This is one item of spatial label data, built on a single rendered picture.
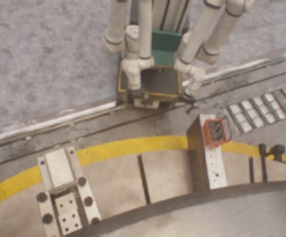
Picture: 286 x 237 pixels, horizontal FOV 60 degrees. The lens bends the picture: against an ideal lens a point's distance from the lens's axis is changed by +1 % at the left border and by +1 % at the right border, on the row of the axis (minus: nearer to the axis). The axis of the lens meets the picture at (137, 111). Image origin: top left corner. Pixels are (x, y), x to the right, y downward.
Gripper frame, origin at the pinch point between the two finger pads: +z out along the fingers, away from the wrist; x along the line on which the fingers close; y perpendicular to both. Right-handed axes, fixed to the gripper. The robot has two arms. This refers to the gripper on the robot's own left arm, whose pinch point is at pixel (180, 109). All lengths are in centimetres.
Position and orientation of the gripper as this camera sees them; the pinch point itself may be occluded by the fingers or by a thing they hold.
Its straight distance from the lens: 198.5
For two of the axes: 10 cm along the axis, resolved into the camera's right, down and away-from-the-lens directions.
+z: -2.9, 7.3, 6.1
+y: -1.0, 6.2, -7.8
